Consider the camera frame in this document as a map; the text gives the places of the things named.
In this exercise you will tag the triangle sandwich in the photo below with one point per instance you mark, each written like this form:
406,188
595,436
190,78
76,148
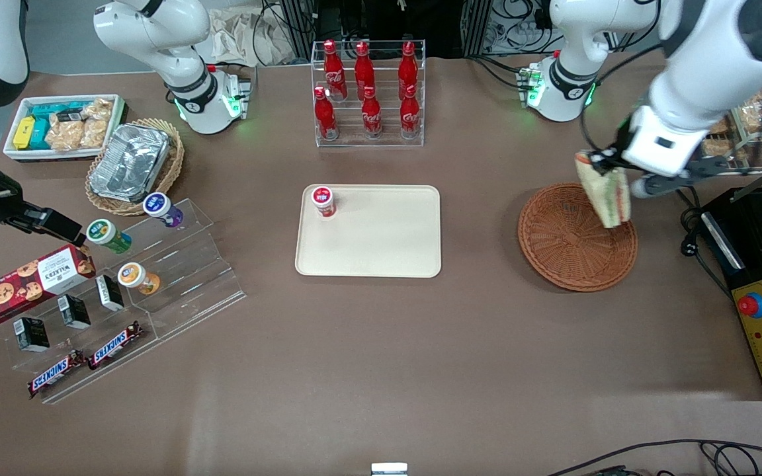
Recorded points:
612,198

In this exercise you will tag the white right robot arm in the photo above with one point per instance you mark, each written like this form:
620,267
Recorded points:
156,33

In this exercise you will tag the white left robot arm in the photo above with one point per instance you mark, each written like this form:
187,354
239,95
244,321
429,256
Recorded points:
705,66

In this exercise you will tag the brown wicker basket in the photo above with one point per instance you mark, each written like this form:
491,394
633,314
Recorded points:
566,244

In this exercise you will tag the aluminium foil tray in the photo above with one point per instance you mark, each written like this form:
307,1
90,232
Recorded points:
129,162

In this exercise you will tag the light wicker basket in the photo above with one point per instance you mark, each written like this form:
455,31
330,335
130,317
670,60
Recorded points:
172,165

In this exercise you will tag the beige plastic tray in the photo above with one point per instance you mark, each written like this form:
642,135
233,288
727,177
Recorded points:
381,238

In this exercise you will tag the green-lid yogurt cup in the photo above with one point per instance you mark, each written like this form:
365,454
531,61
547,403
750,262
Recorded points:
104,233

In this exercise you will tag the white plastic bin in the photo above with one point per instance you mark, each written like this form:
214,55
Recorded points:
14,155

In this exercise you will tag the red Walkers cookie box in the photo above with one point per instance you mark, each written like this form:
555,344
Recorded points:
24,287

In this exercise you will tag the yellow small box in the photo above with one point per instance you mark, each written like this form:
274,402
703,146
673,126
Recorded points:
24,132

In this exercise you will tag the small black box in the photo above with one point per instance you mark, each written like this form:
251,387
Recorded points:
110,293
30,334
73,312

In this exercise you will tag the orange-lid yogurt cup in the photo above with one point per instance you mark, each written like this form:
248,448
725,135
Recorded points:
135,276

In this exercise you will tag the small teal box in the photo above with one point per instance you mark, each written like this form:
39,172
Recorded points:
40,135

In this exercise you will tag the clear bag of snacks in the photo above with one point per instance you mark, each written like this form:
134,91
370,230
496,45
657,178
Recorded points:
94,133
65,137
99,109

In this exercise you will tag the purple-lid yogurt cup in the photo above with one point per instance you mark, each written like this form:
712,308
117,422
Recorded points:
159,206

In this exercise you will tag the long teal box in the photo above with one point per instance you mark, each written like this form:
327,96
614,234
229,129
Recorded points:
53,109

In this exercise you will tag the Snickers bar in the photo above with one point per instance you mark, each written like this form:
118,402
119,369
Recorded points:
55,374
115,345

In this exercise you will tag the clear acrylic stepped display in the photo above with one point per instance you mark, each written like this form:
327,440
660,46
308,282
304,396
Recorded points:
189,277

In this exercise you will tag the black machine base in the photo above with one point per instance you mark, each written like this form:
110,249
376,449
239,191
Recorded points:
745,264

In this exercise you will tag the red emergency stop button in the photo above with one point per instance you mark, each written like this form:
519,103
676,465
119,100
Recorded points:
751,305

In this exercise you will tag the red cola bottle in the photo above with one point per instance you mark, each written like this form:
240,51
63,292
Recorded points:
363,69
407,66
372,116
333,73
409,114
325,116

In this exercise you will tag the black equipment rack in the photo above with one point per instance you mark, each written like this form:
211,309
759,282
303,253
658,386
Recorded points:
434,26

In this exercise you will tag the clear acrylic bottle rack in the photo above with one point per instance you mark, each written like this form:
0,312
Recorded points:
387,132

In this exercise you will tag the red-lid yogurt cup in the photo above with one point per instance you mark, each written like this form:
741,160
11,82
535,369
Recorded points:
323,200

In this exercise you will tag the crumpled beige bag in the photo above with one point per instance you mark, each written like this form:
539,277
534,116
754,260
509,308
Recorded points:
242,36

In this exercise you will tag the small white device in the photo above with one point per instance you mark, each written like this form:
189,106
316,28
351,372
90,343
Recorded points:
389,469

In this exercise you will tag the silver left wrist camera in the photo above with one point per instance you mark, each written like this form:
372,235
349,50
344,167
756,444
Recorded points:
659,186

